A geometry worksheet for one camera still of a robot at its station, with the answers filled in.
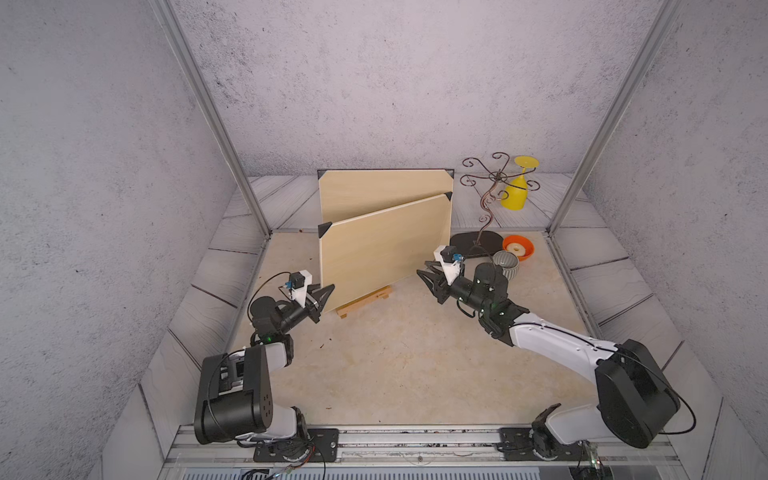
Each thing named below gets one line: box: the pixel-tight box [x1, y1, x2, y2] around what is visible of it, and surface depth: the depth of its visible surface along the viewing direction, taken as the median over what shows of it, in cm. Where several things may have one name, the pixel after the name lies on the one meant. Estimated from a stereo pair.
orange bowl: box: [502, 234, 535, 262], surface depth 113 cm
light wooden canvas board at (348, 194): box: [317, 169, 455, 241], surface depth 101 cm
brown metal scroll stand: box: [450, 152, 541, 259], surface depth 101 cm
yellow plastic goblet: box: [501, 155, 540, 211], surface depth 99 cm
